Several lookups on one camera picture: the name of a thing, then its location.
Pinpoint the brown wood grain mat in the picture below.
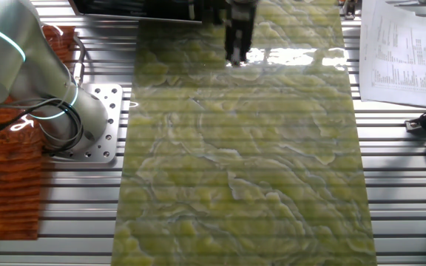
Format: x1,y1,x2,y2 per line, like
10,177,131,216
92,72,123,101
0,24,78,242

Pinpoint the grey conduit with metal connector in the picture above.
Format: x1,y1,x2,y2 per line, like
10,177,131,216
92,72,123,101
72,35,87,86

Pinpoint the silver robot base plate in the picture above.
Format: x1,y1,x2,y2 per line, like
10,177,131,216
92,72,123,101
46,83,124,164

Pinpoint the microwave door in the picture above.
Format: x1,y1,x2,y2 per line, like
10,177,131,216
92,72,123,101
68,0,203,24

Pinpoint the dark clamp stand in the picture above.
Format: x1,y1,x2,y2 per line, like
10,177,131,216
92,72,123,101
340,0,359,21

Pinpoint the printed paper sheet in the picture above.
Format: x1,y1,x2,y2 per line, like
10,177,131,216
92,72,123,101
359,0,426,109

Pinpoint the black looped cable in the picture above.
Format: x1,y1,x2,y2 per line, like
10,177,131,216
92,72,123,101
0,94,85,152

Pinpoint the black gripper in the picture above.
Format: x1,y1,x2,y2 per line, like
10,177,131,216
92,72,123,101
224,0,259,68

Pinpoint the green marble pattern mat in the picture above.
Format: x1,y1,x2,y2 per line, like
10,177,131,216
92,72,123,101
111,0,379,266

